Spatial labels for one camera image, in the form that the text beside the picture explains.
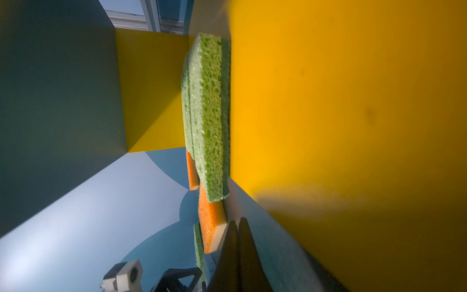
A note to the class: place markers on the yellow wooden shelf unit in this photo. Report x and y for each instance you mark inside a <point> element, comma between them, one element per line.
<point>348,137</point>

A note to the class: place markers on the orange sponge left of centre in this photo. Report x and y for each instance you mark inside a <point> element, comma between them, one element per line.
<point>212,220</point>

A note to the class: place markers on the orange sponge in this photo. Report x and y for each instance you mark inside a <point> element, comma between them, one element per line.
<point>192,173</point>
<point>212,220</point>

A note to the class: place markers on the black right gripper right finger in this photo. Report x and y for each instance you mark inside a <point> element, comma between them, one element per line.
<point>251,275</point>

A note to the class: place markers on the orange sponge far left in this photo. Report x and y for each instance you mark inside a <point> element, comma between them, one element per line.
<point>192,173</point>

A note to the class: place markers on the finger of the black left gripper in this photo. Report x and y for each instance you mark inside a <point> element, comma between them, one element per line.
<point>171,280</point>

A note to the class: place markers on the green sponge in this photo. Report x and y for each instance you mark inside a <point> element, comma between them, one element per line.
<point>210,101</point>
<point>186,110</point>
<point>199,251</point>

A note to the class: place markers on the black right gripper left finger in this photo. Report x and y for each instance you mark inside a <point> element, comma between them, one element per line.
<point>225,278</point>

